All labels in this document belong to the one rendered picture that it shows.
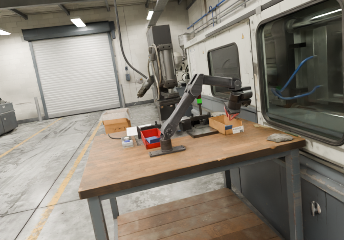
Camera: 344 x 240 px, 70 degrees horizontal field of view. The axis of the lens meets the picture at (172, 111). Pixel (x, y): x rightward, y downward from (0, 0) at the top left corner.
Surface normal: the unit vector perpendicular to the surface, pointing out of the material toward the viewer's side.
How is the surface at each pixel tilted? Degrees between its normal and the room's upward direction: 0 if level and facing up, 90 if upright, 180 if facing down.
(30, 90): 90
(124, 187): 90
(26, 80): 90
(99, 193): 90
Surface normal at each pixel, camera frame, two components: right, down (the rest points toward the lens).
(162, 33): 0.23, 0.13
